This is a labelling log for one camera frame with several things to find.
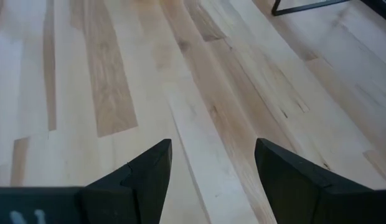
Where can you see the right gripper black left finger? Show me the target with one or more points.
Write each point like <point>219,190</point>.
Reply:
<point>118,199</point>

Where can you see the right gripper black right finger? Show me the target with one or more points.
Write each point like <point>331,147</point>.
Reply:
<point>305,196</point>

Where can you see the wooden shelf black metal legs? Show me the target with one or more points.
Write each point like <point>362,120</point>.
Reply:
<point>305,7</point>

